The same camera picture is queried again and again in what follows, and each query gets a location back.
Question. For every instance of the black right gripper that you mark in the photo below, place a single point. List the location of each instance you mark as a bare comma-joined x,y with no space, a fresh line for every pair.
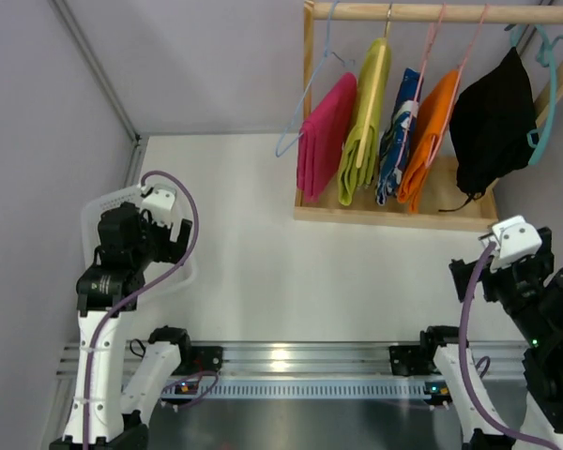
472,275

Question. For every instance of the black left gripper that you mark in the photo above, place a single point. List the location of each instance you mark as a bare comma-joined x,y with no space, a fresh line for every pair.
170,246

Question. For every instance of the yellow-green trousers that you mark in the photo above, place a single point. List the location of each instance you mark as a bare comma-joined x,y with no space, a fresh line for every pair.
349,177

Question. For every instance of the pink trousers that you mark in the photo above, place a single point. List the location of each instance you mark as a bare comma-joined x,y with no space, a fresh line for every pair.
322,136

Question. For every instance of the light blue wire hanger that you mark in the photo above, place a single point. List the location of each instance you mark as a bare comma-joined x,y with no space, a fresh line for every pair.
310,71

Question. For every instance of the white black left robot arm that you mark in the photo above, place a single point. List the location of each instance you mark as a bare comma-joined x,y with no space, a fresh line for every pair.
106,412

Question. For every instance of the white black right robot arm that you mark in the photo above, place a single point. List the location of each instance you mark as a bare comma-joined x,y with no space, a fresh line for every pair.
447,347

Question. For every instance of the black trousers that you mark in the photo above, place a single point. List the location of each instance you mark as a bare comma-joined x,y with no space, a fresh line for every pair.
490,125

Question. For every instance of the orange trousers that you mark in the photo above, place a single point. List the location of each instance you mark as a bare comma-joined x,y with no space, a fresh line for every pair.
430,119

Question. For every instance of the blue patterned trousers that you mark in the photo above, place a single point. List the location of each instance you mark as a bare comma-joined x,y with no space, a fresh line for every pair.
390,177

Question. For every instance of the white plastic laundry basket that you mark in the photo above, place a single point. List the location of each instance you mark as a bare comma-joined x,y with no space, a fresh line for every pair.
90,217

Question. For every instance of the wooden clothes rack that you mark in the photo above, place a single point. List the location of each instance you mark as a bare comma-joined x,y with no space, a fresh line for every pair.
441,189

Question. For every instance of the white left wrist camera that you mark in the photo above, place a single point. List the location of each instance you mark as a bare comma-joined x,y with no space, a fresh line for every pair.
159,202

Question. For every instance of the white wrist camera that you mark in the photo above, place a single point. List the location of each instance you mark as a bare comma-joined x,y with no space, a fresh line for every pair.
159,202
514,239

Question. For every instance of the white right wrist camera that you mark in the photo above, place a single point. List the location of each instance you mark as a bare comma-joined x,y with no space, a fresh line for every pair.
514,239

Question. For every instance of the aluminium mounting rail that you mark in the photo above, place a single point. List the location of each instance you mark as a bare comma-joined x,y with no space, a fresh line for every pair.
309,359

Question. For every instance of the grey slotted cable duct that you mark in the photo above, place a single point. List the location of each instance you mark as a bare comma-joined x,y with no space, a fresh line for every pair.
287,389

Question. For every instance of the pink wire hanger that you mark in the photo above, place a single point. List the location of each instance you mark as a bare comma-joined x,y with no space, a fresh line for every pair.
459,73
413,105

